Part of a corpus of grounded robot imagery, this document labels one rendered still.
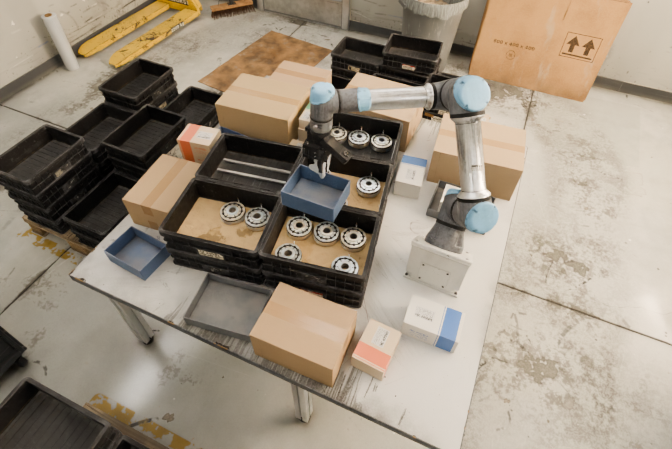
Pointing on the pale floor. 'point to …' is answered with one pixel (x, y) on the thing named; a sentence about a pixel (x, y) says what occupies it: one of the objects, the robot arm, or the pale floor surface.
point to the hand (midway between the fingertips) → (324, 175)
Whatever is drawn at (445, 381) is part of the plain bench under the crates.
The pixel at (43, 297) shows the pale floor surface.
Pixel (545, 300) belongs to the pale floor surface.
